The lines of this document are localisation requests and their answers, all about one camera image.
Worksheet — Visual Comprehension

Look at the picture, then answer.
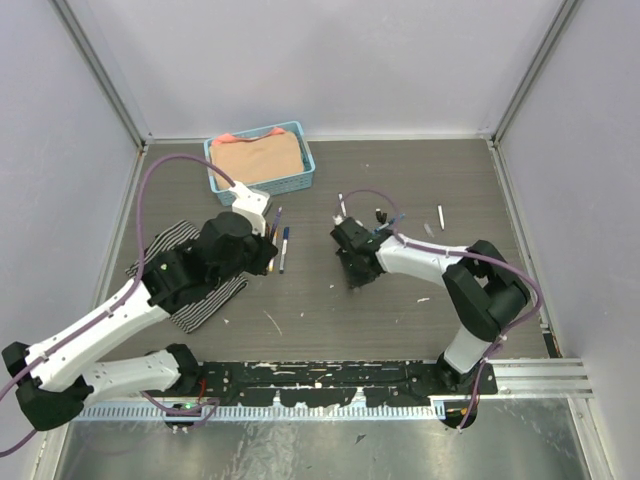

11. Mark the white pen blue end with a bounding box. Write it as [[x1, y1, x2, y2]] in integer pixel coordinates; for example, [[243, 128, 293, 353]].
[[278, 226, 290, 274]]

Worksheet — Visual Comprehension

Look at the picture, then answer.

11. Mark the purple gel pen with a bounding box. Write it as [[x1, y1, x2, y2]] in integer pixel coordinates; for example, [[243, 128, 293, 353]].
[[270, 206, 283, 241]]

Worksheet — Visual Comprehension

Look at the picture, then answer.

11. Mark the white pen yellow end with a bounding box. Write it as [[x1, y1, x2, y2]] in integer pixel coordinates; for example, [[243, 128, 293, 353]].
[[268, 247, 277, 273]]

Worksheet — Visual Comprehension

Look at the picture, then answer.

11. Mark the cyan gel pen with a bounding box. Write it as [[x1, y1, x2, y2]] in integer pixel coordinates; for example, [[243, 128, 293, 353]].
[[372, 213, 405, 234]]

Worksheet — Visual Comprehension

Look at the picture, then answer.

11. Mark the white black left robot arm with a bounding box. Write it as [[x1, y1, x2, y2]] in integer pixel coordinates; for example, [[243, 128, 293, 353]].
[[2, 212, 278, 431]]

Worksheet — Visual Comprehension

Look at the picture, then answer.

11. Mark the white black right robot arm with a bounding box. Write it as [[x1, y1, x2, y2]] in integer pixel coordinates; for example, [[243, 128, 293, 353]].
[[331, 215, 531, 395]]

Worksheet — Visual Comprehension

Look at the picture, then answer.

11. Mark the white pen black tip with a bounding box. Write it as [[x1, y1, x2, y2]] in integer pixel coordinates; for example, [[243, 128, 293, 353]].
[[338, 192, 347, 218]]

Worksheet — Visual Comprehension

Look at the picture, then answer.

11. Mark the white pen at right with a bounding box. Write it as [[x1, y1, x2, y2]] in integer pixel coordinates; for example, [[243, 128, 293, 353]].
[[437, 204, 445, 231]]

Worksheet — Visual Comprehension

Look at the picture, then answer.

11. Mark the black white striped cloth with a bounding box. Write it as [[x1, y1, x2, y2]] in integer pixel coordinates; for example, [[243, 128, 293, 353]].
[[126, 220, 248, 334]]

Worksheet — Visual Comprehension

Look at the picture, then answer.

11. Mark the peach folded cloth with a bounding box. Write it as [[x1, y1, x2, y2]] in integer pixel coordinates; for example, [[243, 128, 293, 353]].
[[208, 127, 305, 185]]

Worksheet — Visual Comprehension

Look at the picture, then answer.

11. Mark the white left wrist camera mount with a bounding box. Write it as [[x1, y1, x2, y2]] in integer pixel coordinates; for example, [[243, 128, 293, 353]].
[[229, 181, 271, 236]]

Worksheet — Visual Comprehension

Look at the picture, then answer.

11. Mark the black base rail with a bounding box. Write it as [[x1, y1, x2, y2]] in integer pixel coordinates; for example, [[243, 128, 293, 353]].
[[142, 360, 496, 407]]

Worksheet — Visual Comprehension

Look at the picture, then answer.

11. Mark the slotted cable duct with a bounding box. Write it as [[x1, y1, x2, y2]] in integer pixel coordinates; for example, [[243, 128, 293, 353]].
[[76, 401, 445, 421]]

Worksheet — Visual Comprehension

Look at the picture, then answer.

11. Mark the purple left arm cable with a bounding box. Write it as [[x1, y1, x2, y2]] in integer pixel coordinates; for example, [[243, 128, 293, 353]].
[[0, 153, 239, 457]]

